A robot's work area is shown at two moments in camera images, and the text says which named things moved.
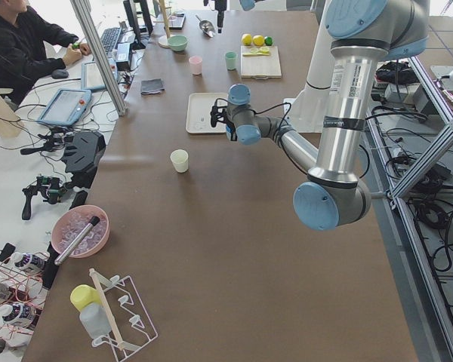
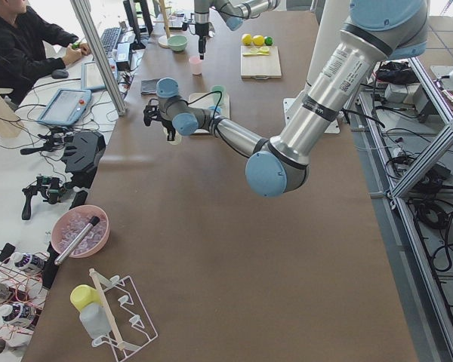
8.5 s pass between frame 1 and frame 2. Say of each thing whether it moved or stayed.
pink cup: stayed
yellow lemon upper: stayed
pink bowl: stayed
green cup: moved
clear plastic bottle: stayed
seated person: stayed
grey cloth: stayed
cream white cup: moved
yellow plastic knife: stayed
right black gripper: moved
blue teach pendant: stayed
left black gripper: moved
